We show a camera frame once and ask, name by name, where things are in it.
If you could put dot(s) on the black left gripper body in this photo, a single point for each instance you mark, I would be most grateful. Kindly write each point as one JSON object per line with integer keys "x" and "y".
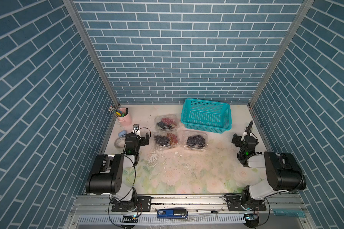
{"x": 140, "y": 142}

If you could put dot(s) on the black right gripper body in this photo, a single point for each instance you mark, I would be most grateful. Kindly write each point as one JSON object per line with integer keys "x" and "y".
{"x": 239, "y": 143}

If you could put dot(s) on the clear clamshell container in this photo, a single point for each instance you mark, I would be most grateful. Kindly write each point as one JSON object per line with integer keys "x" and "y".
{"x": 169, "y": 146}
{"x": 159, "y": 118}
{"x": 187, "y": 133}

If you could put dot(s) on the red grape bunch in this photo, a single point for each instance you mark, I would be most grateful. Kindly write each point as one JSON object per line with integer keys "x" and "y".
{"x": 173, "y": 139}
{"x": 170, "y": 122}

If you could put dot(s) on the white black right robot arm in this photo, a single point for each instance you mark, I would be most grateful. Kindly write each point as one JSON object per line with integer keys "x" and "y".
{"x": 283, "y": 174}

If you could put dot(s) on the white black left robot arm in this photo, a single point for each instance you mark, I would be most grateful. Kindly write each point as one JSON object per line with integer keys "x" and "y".
{"x": 105, "y": 177}

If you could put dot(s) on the tape roll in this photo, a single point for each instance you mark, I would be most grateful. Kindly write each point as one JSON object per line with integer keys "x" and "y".
{"x": 119, "y": 142}

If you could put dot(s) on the small blue stapler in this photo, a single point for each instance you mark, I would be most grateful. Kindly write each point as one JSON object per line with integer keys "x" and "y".
{"x": 122, "y": 133}

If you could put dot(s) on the pink pen cup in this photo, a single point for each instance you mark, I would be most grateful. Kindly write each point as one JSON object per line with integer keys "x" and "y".
{"x": 125, "y": 119}

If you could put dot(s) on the teal plastic basket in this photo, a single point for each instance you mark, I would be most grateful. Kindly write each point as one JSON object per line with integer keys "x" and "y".
{"x": 208, "y": 116}

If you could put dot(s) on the blue black handheld device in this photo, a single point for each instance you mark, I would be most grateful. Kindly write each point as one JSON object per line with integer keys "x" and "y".
{"x": 176, "y": 213}

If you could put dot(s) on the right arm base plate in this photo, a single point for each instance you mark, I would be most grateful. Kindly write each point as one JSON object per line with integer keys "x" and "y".
{"x": 238, "y": 203}

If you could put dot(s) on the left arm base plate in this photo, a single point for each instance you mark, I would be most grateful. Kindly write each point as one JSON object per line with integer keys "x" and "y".
{"x": 143, "y": 203}

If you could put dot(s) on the teal metal bracket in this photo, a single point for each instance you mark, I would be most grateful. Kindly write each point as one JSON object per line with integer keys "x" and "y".
{"x": 290, "y": 213}

